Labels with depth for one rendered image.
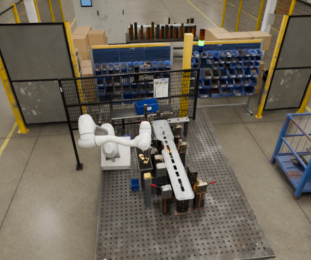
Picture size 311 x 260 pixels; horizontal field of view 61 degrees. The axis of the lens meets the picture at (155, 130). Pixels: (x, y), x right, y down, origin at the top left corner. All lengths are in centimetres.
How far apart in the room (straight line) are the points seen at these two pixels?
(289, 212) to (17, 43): 470
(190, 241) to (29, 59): 371
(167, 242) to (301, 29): 416
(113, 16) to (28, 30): 501
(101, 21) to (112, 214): 745
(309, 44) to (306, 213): 296
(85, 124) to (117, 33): 717
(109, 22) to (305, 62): 612
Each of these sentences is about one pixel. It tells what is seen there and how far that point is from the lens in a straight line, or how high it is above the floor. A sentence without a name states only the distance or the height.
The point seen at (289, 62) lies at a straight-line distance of 557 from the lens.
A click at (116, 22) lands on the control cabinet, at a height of 80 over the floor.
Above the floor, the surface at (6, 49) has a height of 159.
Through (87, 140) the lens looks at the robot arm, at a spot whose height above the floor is 149.
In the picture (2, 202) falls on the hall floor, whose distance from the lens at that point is 441.
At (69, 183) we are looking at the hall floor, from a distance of 429.
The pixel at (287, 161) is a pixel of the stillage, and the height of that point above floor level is 17.
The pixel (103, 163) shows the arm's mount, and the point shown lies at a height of 79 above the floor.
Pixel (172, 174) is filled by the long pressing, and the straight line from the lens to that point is 282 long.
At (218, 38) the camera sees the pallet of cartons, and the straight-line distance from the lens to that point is 587.
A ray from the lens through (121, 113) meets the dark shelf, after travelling 373.
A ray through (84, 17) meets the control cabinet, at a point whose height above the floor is 98.
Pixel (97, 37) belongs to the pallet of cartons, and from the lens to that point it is 733.
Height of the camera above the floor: 300
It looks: 36 degrees down
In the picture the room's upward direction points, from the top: straight up
